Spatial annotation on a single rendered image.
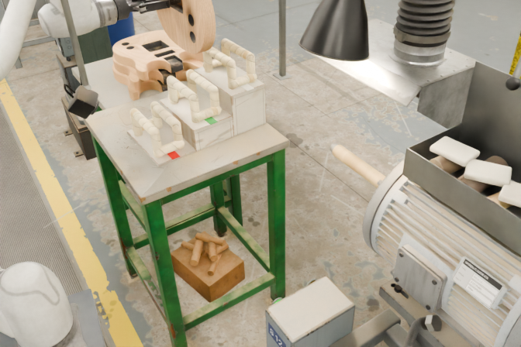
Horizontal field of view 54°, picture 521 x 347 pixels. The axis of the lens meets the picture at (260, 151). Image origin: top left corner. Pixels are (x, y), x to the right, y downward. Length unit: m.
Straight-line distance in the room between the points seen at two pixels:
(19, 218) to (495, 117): 2.75
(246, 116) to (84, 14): 0.67
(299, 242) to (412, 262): 1.83
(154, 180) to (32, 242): 1.46
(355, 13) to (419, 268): 0.46
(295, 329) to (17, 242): 2.28
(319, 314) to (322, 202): 1.98
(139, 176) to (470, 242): 1.14
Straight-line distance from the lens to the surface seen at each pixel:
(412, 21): 1.02
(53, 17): 1.57
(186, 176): 1.71
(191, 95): 1.77
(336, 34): 0.94
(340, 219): 2.91
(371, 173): 1.17
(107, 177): 2.27
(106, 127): 2.05
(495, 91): 0.99
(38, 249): 3.02
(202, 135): 1.80
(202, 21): 1.59
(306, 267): 2.65
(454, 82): 1.04
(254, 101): 1.87
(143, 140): 1.91
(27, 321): 1.49
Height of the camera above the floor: 1.97
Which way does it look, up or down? 35 degrees down
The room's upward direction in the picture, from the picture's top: 2 degrees counter-clockwise
